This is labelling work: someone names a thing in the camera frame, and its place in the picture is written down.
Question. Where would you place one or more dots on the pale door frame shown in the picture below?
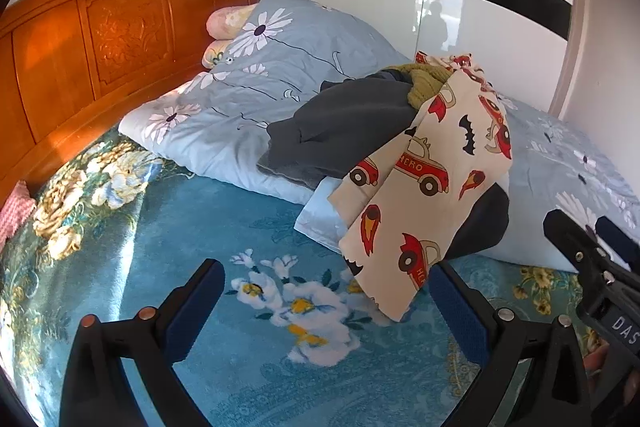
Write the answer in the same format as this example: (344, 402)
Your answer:
(572, 42)

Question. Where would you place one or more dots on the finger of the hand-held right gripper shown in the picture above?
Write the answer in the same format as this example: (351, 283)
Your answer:
(617, 239)
(570, 237)

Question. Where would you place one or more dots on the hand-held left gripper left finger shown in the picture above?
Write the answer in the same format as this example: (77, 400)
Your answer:
(200, 302)

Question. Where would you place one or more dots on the dark navy garment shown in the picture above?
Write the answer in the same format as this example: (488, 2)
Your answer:
(482, 222)

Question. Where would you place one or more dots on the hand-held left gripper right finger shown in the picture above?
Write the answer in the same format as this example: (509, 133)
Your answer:
(457, 307)

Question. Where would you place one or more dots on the pink zigzag cloth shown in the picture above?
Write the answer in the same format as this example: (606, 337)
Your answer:
(14, 212)

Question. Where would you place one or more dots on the person's right hand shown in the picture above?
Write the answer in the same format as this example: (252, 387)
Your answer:
(597, 359)

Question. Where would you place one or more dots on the pink floral pillow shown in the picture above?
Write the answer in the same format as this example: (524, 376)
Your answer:
(227, 19)

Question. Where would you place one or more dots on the cream car print cloth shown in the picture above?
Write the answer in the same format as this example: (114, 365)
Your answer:
(425, 187)

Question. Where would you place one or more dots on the yellow floral pillow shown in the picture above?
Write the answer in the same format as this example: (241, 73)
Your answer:
(216, 53)

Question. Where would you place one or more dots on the dark grey garment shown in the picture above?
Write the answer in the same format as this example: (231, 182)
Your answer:
(340, 127)

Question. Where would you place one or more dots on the olive green garment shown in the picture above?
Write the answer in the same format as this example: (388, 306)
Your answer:
(425, 82)

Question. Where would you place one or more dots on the carved wooden headboard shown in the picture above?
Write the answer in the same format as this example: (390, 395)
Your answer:
(100, 47)

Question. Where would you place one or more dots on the teal floral blanket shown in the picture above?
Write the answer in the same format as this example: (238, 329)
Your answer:
(200, 217)

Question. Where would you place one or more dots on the light blue daisy quilt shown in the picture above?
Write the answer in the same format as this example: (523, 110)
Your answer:
(300, 52)

